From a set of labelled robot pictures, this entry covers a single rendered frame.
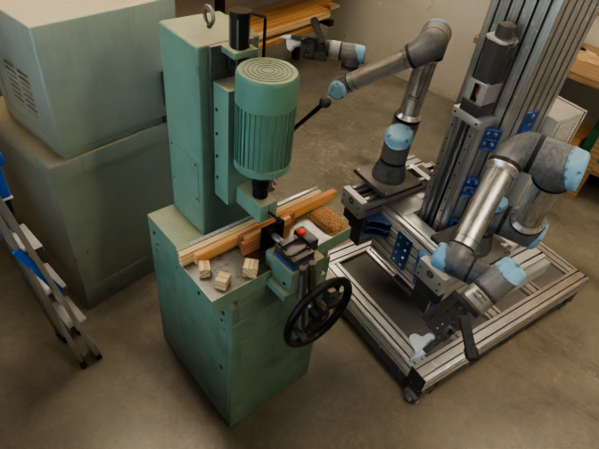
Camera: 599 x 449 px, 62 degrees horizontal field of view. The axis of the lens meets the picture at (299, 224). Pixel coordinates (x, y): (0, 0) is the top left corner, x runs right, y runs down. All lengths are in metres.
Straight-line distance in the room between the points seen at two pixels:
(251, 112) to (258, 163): 0.16
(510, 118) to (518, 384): 1.38
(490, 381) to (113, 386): 1.78
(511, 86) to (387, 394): 1.45
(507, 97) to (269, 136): 0.92
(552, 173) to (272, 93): 0.80
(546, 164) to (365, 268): 1.36
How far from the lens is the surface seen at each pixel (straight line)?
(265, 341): 1.93
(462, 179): 2.07
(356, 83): 2.07
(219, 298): 1.55
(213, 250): 1.64
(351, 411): 2.41
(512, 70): 1.93
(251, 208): 1.64
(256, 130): 1.40
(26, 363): 2.65
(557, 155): 1.54
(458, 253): 1.43
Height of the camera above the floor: 2.09
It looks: 42 degrees down
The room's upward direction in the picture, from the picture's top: 8 degrees clockwise
